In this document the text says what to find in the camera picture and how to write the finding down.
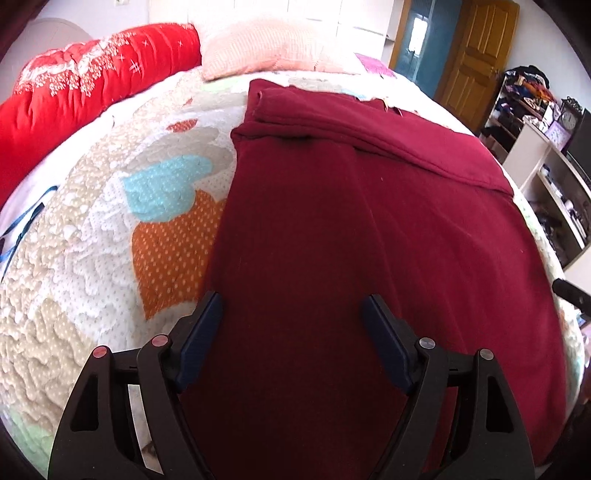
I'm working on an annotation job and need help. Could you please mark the red floral comforter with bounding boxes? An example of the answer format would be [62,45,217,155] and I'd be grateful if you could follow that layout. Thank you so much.
[0,21,202,208]

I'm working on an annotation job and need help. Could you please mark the white bedsheet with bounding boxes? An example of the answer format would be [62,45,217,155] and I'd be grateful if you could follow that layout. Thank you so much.
[0,111,116,259]

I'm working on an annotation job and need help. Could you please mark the blue door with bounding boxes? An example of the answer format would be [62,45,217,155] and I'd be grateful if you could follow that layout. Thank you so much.
[394,0,462,97]

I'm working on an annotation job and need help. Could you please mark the heart-patterned quilted bedspread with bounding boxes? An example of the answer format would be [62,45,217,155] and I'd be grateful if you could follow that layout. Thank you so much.
[0,65,587,480]

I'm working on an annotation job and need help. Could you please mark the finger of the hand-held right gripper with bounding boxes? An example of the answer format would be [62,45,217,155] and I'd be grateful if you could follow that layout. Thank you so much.
[551,278,591,317]

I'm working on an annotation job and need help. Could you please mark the white shelf cabinet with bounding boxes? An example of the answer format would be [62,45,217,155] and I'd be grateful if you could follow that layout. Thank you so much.
[501,122,591,273]

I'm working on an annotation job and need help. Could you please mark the purple cloth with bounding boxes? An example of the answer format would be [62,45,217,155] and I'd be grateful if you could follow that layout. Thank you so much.
[355,52,395,77]

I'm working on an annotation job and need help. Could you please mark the dark storage rack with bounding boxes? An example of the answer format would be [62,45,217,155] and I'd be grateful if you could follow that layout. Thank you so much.
[480,67,557,160]

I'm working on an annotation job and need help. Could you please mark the dark ornate clock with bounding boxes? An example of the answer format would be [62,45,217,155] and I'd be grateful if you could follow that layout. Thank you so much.
[560,97,583,139]

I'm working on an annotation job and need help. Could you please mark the blue lanyard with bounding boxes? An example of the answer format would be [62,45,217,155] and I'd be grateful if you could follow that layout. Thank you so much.
[0,185,58,278]

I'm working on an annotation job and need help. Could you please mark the pile of clothes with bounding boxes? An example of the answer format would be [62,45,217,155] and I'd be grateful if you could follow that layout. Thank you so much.
[503,66,557,100]

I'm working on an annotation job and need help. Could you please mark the wooden door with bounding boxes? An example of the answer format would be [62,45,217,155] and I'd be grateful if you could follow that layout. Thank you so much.
[434,0,520,134]

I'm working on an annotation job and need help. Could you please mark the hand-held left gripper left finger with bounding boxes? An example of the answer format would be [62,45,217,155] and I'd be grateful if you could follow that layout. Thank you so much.
[47,291,225,480]

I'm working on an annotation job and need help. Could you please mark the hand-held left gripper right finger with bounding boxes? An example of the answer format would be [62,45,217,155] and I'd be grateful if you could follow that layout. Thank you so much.
[361,294,536,480]

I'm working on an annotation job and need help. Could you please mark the dark red garment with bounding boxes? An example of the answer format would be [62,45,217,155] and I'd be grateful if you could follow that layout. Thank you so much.
[178,78,570,480]

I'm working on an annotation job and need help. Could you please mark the white headboard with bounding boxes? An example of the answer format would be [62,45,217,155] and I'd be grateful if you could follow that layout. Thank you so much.
[14,17,93,51]

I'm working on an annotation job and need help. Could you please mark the white wardrobe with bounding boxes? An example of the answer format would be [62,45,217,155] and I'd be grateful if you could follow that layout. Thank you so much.
[148,0,404,44]

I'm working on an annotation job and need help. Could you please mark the pink pillow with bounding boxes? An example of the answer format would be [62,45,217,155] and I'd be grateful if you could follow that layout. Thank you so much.
[202,17,361,81]

